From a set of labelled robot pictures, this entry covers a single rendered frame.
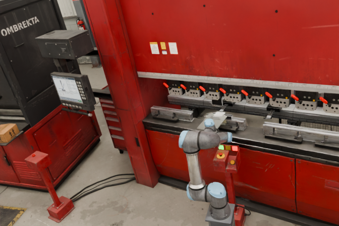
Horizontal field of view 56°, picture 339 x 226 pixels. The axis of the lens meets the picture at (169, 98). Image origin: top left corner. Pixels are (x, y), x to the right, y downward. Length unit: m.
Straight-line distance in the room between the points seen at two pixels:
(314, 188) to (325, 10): 1.45
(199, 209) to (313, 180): 1.22
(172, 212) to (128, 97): 1.29
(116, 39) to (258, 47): 1.30
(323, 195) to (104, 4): 2.46
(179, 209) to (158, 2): 2.10
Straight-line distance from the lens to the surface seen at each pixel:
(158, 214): 3.59
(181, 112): 3.24
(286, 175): 2.99
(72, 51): 2.93
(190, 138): 2.04
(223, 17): 2.59
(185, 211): 3.54
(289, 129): 2.84
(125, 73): 3.17
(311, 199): 3.09
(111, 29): 3.02
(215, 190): 2.23
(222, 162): 2.82
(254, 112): 3.19
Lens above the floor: 2.53
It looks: 26 degrees down
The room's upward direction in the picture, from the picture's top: 12 degrees counter-clockwise
